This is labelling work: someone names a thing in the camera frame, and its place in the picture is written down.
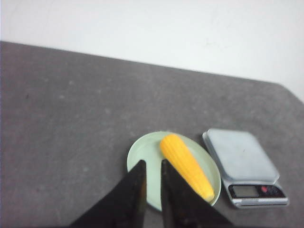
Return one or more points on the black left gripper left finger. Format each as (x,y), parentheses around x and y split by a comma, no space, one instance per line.
(123,207)

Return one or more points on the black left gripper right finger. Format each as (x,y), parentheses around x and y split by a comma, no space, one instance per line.
(182,207)

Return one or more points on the yellow corn cob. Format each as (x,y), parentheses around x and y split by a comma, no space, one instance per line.
(179,156)

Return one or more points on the pale green plate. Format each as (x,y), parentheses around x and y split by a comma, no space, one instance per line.
(147,148)

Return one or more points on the silver digital kitchen scale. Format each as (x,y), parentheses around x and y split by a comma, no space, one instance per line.
(249,176)

